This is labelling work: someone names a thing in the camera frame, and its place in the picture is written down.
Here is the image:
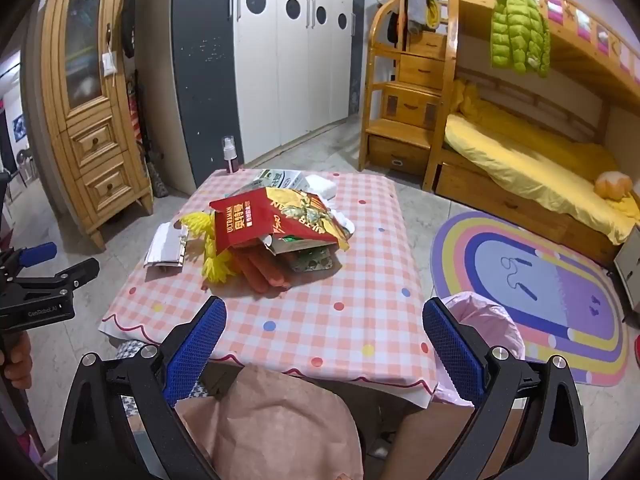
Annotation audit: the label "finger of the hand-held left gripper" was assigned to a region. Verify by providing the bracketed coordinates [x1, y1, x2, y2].
[15, 242, 58, 267]
[45, 258, 100, 294]

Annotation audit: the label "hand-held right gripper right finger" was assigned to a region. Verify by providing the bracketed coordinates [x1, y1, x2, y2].
[422, 297, 591, 480]

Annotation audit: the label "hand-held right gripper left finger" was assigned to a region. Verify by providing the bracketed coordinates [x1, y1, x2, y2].
[57, 296, 228, 480]

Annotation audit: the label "pink trash bag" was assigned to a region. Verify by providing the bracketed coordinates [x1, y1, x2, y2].
[431, 291, 526, 406]

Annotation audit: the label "orange knitted glove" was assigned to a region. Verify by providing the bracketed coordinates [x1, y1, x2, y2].
[231, 247, 292, 293]

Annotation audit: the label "red snack bag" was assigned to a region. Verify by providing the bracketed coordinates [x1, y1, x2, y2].
[209, 186, 357, 263]

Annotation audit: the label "person's left hand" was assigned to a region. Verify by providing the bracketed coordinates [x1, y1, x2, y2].
[0, 332, 32, 390]

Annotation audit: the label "grey checkered cloth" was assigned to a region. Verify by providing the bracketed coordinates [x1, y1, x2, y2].
[116, 339, 203, 417]

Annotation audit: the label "brown cardboard box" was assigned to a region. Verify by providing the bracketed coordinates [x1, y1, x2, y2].
[367, 402, 483, 461]

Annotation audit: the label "yellow foam mesh net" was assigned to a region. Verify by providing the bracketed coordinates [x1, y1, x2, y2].
[179, 211, 236, 286]

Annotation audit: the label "white folded cardboard piece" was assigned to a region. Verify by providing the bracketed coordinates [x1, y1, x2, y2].
[144, 221, 189, 272]

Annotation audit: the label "rainbow oval rug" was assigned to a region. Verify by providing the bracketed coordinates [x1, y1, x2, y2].
[431, 211, 630, 387]

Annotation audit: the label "wooden glass door cabinet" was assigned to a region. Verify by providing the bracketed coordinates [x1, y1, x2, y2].
[39, 0, 155, 251]

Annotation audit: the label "leaning patterned boards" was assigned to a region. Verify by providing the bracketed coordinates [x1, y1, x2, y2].
[127, 72, 169, 199]

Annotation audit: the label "table with pink checkered tablecloth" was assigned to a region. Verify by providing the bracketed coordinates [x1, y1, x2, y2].
[98, 169, 441, 408]

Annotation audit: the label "silver foil packet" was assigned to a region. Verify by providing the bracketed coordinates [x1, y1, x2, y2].
[287, 245, 335, 272]

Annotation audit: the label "clear spray bottle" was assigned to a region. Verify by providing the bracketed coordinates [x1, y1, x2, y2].
[222, 136, 240, 175]

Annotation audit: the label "white green printed carton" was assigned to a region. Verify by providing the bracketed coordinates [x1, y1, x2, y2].
[252, 169, 306, 192]

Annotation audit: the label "grey nightstand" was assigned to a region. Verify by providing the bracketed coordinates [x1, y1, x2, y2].
[614, 225, 640, 311]

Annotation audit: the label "white plastic tissue pack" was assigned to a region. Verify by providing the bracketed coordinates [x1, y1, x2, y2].
[300, 174, 337, 202]

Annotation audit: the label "yellow bedsheet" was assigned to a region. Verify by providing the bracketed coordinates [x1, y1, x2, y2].
[444, 80, 640, 246]

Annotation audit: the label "orange plush toy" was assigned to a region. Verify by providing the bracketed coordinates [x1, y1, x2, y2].
[594, 171, 632, 199]

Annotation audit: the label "wooden stair drawers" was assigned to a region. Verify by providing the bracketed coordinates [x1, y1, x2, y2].
[359, 0, 458, 177]

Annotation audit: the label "white grey wardrobe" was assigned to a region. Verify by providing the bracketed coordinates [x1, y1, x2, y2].
[172, 0, 357, 196]

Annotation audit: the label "green puffer jacket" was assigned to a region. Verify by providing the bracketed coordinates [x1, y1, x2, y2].
[490, 0, 552, 77]

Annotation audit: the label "wooden bunk bed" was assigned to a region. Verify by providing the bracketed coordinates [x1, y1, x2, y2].
[424, 0, 640, 271]

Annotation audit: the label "pile of clothes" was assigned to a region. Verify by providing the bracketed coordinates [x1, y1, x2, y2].
[375, 0, 451, 36]

